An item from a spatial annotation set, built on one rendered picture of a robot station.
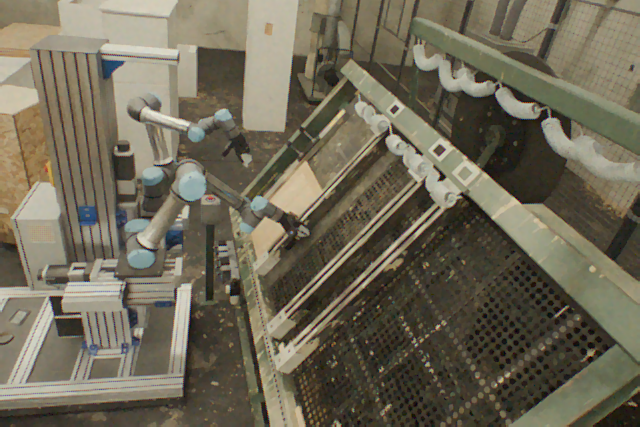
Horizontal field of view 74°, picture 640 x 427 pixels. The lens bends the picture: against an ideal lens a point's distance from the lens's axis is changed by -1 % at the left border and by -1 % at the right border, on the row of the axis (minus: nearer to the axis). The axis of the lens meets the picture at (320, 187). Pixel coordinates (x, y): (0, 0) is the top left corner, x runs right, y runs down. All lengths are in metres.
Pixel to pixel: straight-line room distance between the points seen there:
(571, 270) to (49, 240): 2.23
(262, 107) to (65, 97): 4.32
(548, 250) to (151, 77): 3.90
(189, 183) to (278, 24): 4.23
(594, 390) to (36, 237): 2.32
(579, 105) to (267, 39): 4.62
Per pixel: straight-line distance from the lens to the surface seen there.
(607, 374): 1.35
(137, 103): 2.53
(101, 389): 2.94
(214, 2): 10.31
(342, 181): 2.23
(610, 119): 1.80
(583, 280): 1.37
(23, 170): 3.76
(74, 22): 6.42
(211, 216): 3.02
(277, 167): 2.95
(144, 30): 4.47
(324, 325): 1.90
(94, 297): 2.37
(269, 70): 6.06
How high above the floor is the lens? 2.58
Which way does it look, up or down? 30 degrees down
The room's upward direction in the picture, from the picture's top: 9 degrees clockwise
